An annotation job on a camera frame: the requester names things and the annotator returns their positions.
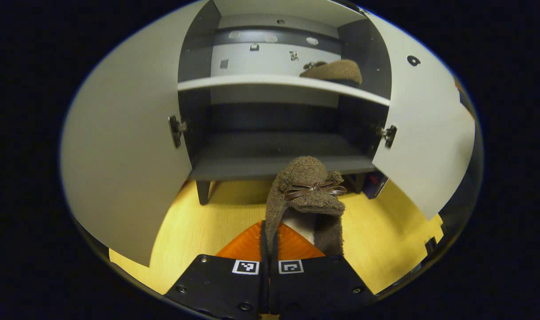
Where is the white grey shoe cabinet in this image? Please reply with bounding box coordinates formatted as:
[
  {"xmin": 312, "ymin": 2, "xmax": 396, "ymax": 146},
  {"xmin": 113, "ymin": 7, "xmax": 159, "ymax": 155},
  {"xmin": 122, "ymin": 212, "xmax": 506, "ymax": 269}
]
[{"xmin": 177, "ymin": 0, "xmax": 392, "ymax": 206}]

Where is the brown fuzzy shoe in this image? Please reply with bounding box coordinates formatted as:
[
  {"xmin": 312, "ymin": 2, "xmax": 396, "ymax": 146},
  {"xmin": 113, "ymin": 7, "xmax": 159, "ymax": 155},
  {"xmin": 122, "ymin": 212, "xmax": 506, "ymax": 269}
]
[
  {"xmin": 299, "ymin": 59, "xmax": 363, "ymax": 86},
  {"xmin": 264, "ymin": 155, "xmax": 347, "ymax": 259}
]

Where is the white cabinet door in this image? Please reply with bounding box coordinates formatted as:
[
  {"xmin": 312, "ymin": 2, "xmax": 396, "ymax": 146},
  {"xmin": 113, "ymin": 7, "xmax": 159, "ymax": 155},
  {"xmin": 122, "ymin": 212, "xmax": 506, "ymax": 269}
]
[
  {"xmin": 60, "ymin": 0, "xmax": 208, "ymax": 268},
  {"xmin": 363, "ymin": 10, "xmax": 477, "ymax": 221}
]

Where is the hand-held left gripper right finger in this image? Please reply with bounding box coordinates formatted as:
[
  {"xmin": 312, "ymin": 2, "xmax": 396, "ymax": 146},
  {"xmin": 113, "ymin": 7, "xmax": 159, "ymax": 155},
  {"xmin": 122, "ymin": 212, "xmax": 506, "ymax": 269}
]
[{"xmin": 269, "ymin": 221, "xmax": 378, "ymax": 320}]

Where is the blue printed box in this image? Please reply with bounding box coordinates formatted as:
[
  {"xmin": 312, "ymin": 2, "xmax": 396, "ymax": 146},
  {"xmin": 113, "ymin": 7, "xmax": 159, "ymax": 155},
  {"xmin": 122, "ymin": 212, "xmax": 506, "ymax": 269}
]
[{"xmin": 362, "ymin": 171, "xmax": 389, "ymax": 200}]

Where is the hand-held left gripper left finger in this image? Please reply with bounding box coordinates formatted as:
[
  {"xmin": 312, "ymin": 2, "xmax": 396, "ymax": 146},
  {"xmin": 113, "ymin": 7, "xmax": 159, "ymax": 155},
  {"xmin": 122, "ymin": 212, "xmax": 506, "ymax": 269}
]
[{"xmin": 164, "ymin": 220, "xmax": 269, "ymax": 320}]

